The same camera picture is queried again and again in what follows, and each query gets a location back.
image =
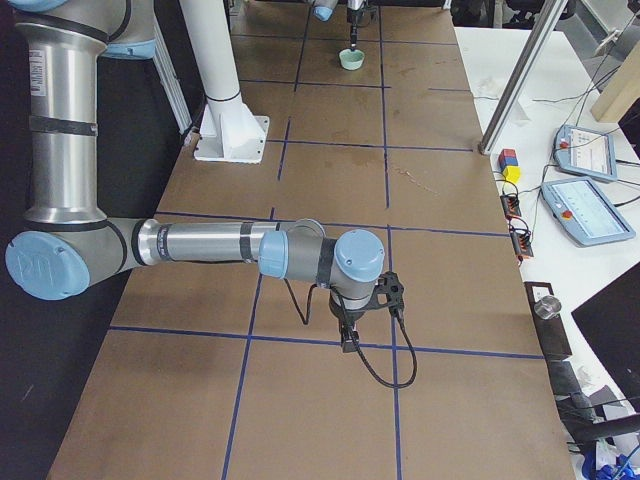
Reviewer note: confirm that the orange black connector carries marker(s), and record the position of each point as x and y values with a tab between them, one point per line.
511	205
521	242

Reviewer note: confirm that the wooden board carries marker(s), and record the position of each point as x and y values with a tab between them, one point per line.
623	89

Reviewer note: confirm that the mint green bowl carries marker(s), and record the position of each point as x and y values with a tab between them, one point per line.
351	59

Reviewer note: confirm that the near orange black connector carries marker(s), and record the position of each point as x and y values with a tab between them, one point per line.
521	242

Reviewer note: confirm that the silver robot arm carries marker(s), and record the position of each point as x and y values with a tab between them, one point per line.
324	9
85	172

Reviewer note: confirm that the far orange black connector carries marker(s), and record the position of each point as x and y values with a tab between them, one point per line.
511	205

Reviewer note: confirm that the teach pendant tablet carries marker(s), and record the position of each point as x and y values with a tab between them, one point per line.
585	213
581	151

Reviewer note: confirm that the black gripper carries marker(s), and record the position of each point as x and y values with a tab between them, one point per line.
354	15
348	317

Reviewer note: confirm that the far teach pendant tablet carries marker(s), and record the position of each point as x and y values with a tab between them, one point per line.
581	151

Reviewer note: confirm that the small metal cup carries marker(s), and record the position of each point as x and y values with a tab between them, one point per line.
547	307

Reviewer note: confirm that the near teach pendant tablet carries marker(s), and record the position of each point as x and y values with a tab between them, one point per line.
585	213

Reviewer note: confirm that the black flat tray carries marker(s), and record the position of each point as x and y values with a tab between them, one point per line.
551	333

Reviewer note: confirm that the aluminium frame post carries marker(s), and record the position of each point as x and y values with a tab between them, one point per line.
537	39

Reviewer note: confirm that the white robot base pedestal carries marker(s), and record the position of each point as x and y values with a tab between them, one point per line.
229	131

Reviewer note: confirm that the red blue yellow blocks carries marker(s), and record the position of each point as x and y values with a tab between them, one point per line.
509	165

